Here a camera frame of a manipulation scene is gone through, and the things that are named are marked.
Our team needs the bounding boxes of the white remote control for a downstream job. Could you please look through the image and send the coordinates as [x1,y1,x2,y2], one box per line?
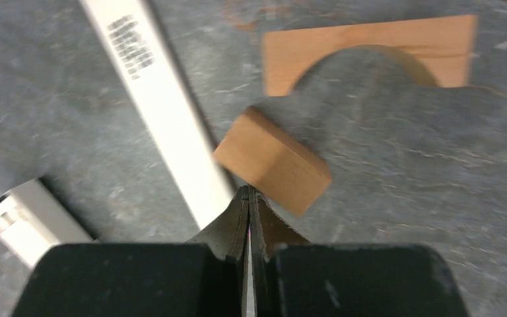
[0,178,96,268]

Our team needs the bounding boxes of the white remote battery cover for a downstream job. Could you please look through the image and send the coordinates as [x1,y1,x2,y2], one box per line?
[81,1,233,229]

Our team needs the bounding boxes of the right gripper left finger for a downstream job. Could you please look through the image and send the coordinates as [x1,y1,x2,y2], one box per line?
[13,186,250,316]

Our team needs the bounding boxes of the arched wooden block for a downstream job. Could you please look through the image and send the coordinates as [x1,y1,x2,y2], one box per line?
[262,14,479,98]

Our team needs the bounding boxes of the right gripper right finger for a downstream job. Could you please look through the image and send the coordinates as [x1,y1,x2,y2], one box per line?
[249,188,468,316]

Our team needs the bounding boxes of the rectangular wooden block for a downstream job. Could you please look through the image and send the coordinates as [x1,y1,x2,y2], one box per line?
[213,106,332,217]

